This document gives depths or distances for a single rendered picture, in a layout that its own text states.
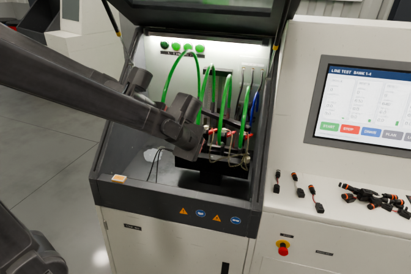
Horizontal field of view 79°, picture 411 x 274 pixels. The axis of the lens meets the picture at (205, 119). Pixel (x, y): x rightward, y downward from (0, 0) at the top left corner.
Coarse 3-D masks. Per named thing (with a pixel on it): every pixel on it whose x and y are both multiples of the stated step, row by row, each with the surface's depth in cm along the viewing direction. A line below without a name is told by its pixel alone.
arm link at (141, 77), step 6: (132, 72) 79; (138, 72) 79; (144, 72) 79; (132, 78) 79; (138, 78) 79; (144, 78) 79; (150, 78) 81; (108, 84) 74; (114, 84) 75; (120, 84) 75; (126, 84) 78; (138, 84) 78; (144, 84) 79; (120, 90) 75; (144, 90) 81
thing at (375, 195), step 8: (344, 184) 94; (352, 192) 94; (360, 192) 91; (368, 192) 89; (376, 192) 94; (344, 200) 92; (352, 200) 91; (360, 200) 90; (368, 200) 90; (376, 200) 89; (384, 200) 89; (392, 200) 89; (400, 200) 89; (368, 208) 89; (384, 208) 89; (392, 208) 88; (400, 208) 89; (408, 216) 85
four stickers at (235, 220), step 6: (180, 210) 99; (186, 210) 98; (198, 210) 97; (204, 210) 96; (198, 216) 98; (204, 216) 98; (216, 216) 96; (222, 216) 96; (234, 222) 96; (240, 222) 95
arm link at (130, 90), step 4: (128, 84) 80; (132, 84) 78; (136, 84) 78; (128, 88) 78; (132, 88) 78; (136, 88) 80; (140, 88) 79; (124, 92) 79; (128, 92) 78; (132, 92) 77; (136, 92) 78; (132, 96) 77; (136, 96) 78; (140, 96) 79; (140, 100) 79; (144, 100) 80
